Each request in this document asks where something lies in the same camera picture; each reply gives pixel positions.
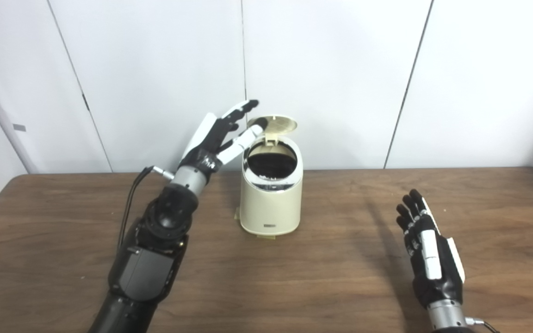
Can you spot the small grey wall label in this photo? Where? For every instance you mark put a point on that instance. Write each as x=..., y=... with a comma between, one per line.
x=19, y=127

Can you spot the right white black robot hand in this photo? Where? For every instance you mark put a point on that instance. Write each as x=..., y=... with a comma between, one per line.
x=437, y=268

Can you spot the round cream bin lid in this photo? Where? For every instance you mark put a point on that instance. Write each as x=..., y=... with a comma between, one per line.
x=280, y=122

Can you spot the cream-colored bin body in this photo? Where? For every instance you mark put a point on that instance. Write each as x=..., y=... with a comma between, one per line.
x=271, y=208

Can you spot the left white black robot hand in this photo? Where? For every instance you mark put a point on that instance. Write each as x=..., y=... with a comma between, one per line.
x=211, y=143

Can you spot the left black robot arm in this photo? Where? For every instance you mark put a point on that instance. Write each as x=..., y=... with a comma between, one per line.
x=151, y=263

